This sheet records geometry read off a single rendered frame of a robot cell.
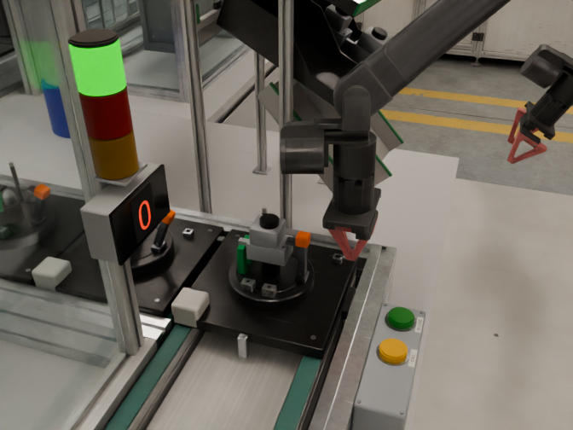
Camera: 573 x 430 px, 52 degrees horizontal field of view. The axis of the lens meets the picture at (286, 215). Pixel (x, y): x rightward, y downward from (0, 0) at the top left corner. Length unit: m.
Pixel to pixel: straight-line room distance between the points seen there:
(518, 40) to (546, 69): 3.66
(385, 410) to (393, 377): 0.06
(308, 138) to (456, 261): 0.56
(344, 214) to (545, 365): 0.45
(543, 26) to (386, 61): 4.20
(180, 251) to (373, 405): 0.44
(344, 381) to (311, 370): 0.05
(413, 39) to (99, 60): 0.37
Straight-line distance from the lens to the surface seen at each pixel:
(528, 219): 1.42
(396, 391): 0.84
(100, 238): 0.70
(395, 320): 0.91
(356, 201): 0.80
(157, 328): 0.93
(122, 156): 0.68
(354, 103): 0.74
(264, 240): 0.89
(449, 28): 0.77
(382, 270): 1.02
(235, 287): 0.93
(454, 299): 1.14
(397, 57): 0.76
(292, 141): 0.77
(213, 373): 0.91
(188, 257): 1.03
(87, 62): 0.64
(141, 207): 0.72
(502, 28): 4.92
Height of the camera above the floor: 1.60
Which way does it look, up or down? 34 degrees down
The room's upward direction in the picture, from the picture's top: straight up
